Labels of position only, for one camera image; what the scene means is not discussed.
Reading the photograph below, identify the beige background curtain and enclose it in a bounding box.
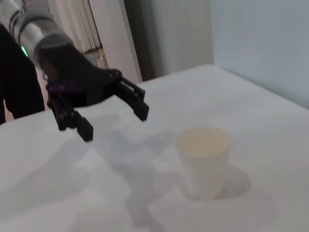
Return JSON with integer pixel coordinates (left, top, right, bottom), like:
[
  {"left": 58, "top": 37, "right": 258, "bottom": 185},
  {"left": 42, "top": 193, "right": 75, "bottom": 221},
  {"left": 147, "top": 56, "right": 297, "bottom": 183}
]
[{"left": 152, "top": 0, "right": 215, "bottom": 77}]

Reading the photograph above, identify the white paper cup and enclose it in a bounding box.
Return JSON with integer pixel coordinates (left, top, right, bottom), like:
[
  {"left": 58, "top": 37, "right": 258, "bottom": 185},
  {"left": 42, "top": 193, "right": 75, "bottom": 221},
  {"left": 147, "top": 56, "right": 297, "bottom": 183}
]
[{"left": 175, "top": 127, "right": 234, "bottom": 201}]

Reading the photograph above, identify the black robot torso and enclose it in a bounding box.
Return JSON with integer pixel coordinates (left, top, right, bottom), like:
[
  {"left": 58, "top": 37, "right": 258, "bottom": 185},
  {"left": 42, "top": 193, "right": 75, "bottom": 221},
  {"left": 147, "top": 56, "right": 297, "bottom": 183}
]
[{"left": 0, "top": 23, "right": 46, "bottom": 125}]

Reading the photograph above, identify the white pleated background curtain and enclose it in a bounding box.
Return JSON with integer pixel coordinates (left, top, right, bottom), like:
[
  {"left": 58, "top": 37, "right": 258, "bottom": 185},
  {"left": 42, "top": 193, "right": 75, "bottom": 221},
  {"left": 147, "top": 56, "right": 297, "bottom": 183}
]
[{"left": 55, "top": 0, "right": 102, "bottom": 53}]

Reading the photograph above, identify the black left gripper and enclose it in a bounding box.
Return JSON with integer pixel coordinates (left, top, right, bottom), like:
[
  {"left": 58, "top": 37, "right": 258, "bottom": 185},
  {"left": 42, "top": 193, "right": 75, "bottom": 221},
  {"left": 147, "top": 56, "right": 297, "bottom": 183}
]
[{"left": 39, "top": 44, "right": 150, "bottom": 142}]

